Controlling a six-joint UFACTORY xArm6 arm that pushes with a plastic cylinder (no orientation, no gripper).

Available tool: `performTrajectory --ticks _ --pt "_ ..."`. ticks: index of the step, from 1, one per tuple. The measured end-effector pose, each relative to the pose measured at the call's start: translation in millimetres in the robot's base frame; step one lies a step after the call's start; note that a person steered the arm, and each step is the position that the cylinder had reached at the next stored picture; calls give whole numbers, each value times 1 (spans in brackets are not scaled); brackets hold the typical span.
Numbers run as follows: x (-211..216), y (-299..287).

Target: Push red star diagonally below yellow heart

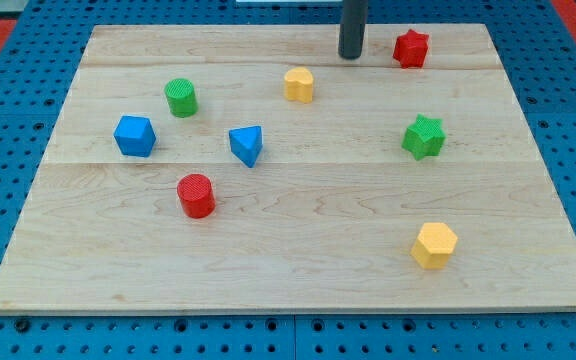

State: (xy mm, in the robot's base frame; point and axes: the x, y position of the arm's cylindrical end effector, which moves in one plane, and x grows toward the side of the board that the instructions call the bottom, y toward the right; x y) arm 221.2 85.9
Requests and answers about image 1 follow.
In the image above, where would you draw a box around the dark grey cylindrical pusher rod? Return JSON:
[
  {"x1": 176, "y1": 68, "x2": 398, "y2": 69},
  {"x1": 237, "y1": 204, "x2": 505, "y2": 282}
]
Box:
[{"x1": 338, "y1": 0, "x2": 369, "y2": 60}]

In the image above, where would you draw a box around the red star block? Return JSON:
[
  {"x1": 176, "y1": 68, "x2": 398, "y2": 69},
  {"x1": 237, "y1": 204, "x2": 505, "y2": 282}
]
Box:
[{"x1": 392, "y1": 29, "x2": 430, "y2": 68}]

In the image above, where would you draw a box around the yellow heart block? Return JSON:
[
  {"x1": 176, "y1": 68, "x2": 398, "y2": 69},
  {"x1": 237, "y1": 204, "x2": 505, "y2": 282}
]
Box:
[{"x1": 284, "y1": 67, "x2": 314, "y2": 103}]

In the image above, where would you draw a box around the green star block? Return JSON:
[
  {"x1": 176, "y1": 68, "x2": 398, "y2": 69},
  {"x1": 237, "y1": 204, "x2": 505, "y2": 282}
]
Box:
[{"x1": 401, "y1": 114, "x2": 446, "y2": 161}]

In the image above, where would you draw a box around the blue triangle block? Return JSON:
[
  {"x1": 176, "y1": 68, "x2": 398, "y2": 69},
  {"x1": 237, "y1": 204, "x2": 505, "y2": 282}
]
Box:
[{"x1": 228, "y1": 125, "x2": 263, "y2": 168}]

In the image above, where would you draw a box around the green cylinder block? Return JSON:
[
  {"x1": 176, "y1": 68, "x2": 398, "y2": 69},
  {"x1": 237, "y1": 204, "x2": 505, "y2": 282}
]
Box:
[{"x1": 164, "y1": 78, "x2": 198, "y2": 118}]

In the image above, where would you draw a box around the light wooden board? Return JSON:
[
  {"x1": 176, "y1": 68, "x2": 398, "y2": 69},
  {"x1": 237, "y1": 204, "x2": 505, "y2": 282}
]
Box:
[{"x1": 0, "y1": 24, "x2": 576, "y2": 316}]

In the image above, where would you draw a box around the red cylinder block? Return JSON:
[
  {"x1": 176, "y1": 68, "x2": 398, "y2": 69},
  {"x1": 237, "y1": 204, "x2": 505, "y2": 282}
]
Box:
[{"x1": 177, "y1": 173, "x2": 216, "y2": 219}]

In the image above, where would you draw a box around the yellow hexagon block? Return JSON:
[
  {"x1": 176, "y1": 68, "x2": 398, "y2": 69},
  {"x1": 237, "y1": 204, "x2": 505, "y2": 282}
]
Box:
[{"x1": 410, "y1": 222, "x2": 458, "y2": 270}]

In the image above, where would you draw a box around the blue cube block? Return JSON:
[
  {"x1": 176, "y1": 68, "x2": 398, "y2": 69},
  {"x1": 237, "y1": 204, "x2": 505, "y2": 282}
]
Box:
[{"x1": 113, "y1": 115, "x2": 156, "y2": 157}]

